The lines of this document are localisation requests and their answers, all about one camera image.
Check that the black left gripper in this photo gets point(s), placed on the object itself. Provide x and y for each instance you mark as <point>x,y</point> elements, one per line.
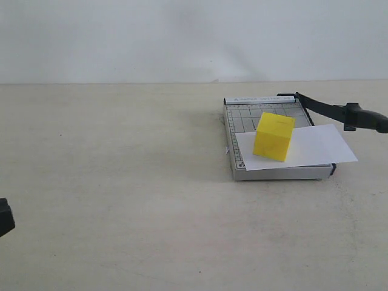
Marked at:
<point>7,222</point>

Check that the yellow foam cube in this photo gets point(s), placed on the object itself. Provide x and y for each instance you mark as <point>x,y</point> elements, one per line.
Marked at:
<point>273,136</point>

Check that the white paper sheet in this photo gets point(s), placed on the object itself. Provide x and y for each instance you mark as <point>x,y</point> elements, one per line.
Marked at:
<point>309,146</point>

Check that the black cutter blade arm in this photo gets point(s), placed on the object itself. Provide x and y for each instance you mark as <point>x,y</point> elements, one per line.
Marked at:
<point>351,115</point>

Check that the grey paper cutter base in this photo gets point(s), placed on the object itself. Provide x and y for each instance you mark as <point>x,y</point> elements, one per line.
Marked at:
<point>242,114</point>

